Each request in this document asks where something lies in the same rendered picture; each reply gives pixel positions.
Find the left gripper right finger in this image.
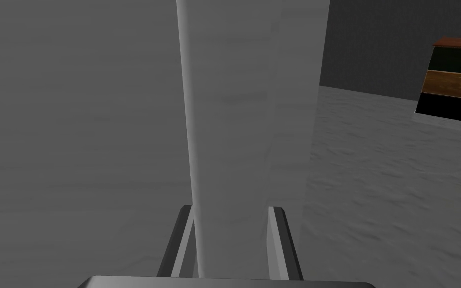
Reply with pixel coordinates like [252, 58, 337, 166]
[268, 206, 305, 281]

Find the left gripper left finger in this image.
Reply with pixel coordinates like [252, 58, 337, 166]
[157, 205, 196, 279]

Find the grey door leaf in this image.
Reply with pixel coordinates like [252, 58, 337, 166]
[0, 0, 283, 281]

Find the wooden and black dresser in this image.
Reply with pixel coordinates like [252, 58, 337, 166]
[414, 0, 461, 127]

